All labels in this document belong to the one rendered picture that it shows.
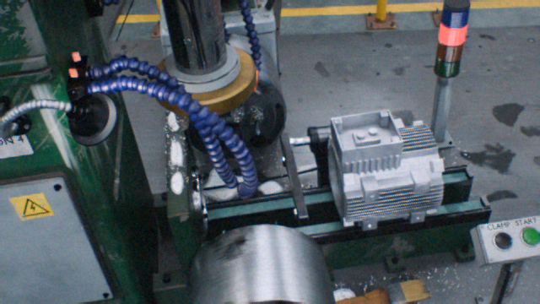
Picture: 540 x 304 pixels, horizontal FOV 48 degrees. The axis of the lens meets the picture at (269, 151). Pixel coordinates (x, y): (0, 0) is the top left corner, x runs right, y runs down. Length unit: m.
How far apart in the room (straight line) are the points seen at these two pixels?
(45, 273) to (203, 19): 0.52
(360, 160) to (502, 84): 0.86
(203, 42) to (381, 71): 1.06
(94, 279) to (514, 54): 1.47
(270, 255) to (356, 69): 1.09
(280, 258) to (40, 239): 0.40
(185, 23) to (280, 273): 0.41
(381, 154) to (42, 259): 0.64
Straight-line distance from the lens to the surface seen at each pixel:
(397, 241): 1.36
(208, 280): 0.98
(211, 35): 0.97
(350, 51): 2.03
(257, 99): 1.36
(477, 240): 1.15
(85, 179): 0.97
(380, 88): 1.87
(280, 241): 0.99
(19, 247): 1.10
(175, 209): 1.08
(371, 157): 1.18
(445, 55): 1.51
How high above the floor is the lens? 1.93
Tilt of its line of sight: 43 degrees down
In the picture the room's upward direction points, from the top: 6 degrees counter-clockwise
